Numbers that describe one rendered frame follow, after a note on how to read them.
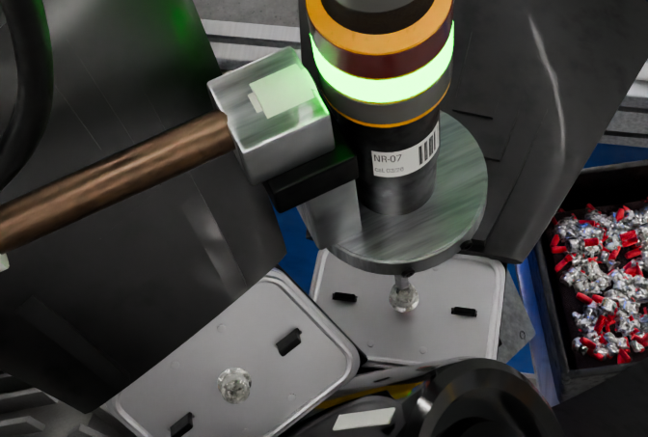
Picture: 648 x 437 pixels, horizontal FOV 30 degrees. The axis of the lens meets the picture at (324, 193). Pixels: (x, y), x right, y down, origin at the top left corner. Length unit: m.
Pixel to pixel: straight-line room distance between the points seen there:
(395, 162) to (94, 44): 0.11
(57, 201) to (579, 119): 0.34
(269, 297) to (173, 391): 0.06
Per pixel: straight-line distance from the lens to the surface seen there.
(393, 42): 0.35
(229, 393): 0.49
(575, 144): 0.63
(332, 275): 0.57
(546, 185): 0.61
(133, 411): 0.50
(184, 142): 0.37
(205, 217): 0.45
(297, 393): 0.50
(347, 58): 0.35
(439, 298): 0.57
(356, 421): 0.48
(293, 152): 0.38
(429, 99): 0.38
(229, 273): 0.46
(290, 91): 0.37
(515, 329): 0.78
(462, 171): 0.46
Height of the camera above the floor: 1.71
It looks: 61 degrees down
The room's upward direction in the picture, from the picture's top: 11 degrees counter-clockwise
